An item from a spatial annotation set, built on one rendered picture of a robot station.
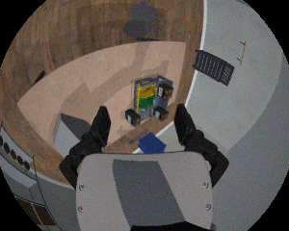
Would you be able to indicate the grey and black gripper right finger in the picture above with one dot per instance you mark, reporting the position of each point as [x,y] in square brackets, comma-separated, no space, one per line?
[194,140]

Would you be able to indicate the dark blue metal shelf rack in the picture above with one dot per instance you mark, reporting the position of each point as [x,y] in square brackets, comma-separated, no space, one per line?
[159,101]

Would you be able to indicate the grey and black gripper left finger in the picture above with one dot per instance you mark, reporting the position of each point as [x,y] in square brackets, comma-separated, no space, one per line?
[90,142]

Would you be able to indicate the green bin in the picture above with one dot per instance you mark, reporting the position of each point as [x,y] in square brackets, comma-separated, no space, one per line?
[143,104]

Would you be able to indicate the yellow open bin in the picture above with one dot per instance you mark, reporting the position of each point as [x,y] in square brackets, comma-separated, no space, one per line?
[144,93]

